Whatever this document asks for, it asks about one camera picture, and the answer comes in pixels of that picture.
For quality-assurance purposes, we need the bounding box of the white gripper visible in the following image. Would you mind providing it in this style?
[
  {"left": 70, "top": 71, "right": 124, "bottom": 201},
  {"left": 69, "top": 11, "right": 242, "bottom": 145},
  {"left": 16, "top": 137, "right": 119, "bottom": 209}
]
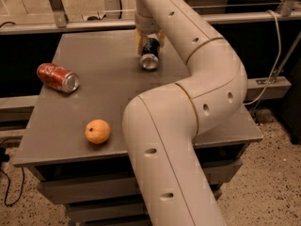
[{"left": 135, "top": 12, "right": 166, "bottom": 55}]

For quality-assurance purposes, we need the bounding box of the blue pepsi can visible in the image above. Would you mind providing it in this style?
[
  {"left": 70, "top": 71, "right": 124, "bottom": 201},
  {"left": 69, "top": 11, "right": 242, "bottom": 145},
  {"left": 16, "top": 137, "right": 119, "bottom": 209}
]
[{"left": 139, "top": 38, "right": 160, "bottom": 71}]

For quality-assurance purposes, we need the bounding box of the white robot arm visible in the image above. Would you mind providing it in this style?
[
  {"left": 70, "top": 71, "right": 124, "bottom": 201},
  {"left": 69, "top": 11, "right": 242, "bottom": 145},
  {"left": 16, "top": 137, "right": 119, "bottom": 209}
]
[{"left": 122, "top": 0, "right": 247, "bottom": 226}]

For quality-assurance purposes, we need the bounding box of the red coca-cola can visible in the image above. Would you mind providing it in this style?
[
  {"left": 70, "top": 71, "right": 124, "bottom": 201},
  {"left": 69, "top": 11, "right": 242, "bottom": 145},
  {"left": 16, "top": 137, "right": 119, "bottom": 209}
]
[{"left": 37, "top": 63, "right": 79, "bottom": 93}]

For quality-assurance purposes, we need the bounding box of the orange fruit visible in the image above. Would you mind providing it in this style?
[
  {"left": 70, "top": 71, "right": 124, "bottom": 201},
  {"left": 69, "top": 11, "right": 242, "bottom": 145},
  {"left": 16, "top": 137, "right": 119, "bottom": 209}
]
[{"left": 85, "top": 120, "right": 111, "bottom": 144}]

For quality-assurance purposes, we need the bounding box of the grey drawer cabinet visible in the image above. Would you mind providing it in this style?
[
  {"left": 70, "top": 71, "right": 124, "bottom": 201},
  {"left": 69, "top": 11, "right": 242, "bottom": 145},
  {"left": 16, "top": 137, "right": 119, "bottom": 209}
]
[{"left": 12, "top": 29, "right": 263, "bottom": 226}]

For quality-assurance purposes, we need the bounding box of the white cable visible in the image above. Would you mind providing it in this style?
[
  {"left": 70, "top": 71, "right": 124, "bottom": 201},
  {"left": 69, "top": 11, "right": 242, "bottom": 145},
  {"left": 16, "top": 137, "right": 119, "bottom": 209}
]
[{"left": 244, "top": 9, "right": 283, "bottom": 106}]

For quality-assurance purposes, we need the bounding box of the grey metal rail frame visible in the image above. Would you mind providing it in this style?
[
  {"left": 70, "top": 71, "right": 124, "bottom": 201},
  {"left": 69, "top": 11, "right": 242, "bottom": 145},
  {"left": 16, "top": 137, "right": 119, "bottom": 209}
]
[{"left": 0, "top": 0, "right": 301, "bottom": 32}]

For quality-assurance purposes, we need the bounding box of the black floor cable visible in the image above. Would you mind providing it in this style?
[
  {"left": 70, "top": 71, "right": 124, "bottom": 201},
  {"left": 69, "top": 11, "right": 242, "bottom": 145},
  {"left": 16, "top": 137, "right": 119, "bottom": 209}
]
[{"left": 0, "top": 138, "right": 26, "bottom": 207}]

